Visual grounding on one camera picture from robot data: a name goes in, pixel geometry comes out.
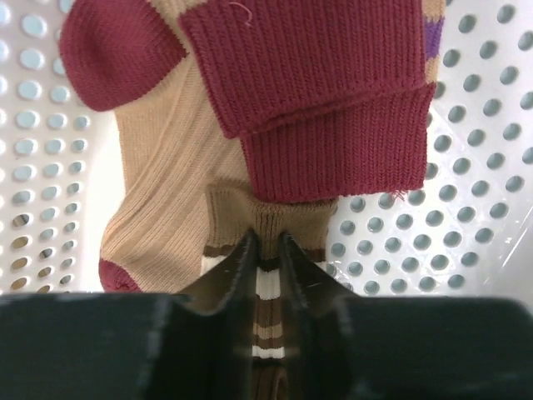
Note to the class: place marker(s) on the tan maroon sock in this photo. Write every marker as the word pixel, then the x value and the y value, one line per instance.
pixel 131 58

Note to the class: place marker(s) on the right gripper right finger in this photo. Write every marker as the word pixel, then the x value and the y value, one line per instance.
pixel 343 346

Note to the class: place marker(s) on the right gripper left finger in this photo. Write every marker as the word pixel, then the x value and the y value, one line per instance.
pixel 195 344

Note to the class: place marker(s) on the brown white striped sock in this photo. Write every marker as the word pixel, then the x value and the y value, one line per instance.
pixel 233 211

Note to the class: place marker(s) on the white perforated plastic basket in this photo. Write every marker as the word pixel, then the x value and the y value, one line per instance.
pixel 467 231

